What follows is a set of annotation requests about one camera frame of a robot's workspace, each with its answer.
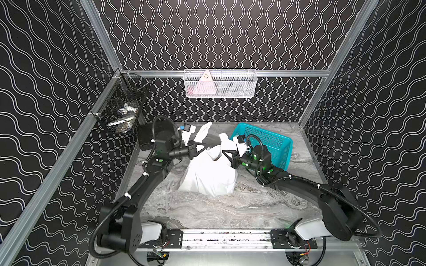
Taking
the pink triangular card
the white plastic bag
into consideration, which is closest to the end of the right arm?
the white plastic bag

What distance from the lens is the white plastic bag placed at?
29.2 inches

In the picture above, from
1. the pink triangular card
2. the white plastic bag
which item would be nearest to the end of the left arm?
the white plastic bag

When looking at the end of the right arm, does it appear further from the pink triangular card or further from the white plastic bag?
the pink triangular card

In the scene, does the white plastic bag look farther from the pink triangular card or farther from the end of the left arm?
the pink triangular card
